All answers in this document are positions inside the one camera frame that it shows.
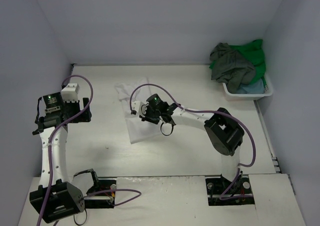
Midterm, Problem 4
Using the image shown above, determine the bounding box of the white laundry basket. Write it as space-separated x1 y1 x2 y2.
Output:
222 73 274 101

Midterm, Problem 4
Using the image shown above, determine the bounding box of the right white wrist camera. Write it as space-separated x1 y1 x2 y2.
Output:
131 101 148 117

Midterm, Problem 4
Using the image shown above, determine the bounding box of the light blue t shirt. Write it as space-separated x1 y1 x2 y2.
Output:
236 79 264 94

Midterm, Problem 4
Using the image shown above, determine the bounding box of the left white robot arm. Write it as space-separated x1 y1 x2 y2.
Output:
29 92 92 225

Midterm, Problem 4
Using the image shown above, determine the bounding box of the grey t shirt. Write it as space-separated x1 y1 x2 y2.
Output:
209 43 256 94

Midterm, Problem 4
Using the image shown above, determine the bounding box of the white t shirt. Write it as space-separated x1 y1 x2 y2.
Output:
114 78 161 144

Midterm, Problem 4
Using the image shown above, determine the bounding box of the purple cable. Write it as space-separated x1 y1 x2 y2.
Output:
36 75 142 226
129 83 257 201

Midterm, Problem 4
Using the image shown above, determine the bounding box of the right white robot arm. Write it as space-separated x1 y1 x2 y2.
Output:
132 94 244 192

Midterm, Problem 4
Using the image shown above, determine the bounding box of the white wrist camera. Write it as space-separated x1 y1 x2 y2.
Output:
60 83 80 103
131 101 148 117

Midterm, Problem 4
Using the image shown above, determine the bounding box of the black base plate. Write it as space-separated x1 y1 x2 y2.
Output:
205 175 255 206
84 179 117 209

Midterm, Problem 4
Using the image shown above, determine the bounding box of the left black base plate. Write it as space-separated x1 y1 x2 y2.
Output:
84 179 117 209

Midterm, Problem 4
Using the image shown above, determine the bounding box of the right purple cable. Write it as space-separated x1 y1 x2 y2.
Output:
129 83 257 201

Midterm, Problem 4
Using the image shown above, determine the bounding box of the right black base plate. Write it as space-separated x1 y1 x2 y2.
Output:
205 175 255 206

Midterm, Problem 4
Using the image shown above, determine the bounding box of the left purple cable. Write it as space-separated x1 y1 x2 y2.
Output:
36 75 142 226

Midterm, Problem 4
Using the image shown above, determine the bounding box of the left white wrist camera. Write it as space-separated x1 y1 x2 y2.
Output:
60 83 80 103

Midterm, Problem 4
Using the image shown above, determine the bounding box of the green t shirt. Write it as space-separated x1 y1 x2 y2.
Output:
209 39 266 84

